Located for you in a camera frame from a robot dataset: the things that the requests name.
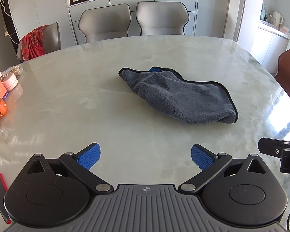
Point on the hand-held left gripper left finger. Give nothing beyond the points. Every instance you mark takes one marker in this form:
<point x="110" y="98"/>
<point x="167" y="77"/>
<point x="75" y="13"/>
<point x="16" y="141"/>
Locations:
<point x="89" y="156"/>

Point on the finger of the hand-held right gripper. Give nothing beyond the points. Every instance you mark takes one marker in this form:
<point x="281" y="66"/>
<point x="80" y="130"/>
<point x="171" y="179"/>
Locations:
<point x="270" y="146"/>

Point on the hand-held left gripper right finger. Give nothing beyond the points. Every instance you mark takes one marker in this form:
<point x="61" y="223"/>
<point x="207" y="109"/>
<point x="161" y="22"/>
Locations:
<point x="201" y="157"/>

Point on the grey and blue towel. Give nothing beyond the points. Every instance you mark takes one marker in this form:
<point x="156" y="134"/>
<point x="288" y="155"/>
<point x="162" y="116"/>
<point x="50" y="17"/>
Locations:
<point x="178" y="96"/>

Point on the white side cabinet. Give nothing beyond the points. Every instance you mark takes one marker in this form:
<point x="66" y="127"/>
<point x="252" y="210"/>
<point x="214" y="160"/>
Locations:
<point x="270" y="43"/>

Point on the red phone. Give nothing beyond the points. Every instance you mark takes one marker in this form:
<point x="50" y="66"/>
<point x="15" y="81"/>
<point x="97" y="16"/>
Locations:
<point x="0" y="193"/>

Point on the pink flat box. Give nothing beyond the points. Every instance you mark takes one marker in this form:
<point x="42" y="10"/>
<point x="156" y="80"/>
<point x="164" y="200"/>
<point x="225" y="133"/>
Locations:
<point x="284" y="29"/>

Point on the clear snack bag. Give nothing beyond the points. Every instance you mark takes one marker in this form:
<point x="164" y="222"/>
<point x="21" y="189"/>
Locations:
<point x="13" y="70"/>

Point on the white kettle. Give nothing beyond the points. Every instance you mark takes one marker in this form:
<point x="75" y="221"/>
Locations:
<point x="277" y="19"/>

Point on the red patterned cloth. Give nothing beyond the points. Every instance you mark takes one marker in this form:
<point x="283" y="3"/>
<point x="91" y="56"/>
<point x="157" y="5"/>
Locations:
<point x="32" y="44"/>

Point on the beige dining chair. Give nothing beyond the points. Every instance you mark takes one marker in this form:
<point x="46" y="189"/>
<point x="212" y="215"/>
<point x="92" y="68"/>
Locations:
<point x="53" y="36"/>
<point x="162" y="17"/>
<point x="104" y="21"/>

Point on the teal vase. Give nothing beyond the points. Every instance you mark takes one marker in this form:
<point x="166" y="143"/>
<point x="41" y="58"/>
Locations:
<point x="263" y="13"/>

